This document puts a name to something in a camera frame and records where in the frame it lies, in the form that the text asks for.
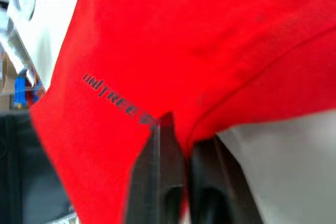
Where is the brown cardboard box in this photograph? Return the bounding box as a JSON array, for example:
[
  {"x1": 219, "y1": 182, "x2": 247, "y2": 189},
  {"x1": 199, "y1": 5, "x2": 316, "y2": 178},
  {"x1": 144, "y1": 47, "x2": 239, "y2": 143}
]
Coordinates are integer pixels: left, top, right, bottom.
[{"x1": 0, "y1": 53, "x2": 17, "y2": 111}]

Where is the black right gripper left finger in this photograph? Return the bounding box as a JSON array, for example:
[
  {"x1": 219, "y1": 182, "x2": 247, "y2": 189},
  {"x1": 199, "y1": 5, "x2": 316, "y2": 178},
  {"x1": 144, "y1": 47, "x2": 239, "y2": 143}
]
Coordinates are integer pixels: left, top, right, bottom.
[{"x1": 125, "y1": 111, "x2": 188, "y2": 224}]

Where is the red t-shirt with black print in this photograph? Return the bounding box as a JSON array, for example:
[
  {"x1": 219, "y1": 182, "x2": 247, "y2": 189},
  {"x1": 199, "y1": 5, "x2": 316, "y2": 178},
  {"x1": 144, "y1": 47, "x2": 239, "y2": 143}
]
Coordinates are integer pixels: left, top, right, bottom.
[{"x1": 29, "y1": 0, "x2": 336, "y2": 224}]

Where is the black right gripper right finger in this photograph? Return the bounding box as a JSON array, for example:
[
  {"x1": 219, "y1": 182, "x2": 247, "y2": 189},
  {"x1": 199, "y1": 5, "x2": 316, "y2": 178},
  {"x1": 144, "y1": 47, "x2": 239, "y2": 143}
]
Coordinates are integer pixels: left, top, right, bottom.
[{"x1": 187, "y1": 134, "x2": 264, "y2": 224}]

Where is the blue background object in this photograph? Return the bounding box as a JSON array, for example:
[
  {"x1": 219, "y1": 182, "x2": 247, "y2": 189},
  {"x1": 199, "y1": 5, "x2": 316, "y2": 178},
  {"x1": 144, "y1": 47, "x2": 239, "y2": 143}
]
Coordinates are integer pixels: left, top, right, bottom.
[{"x1": 14, "y1": 76, "x2": 43, "y2": 107}]

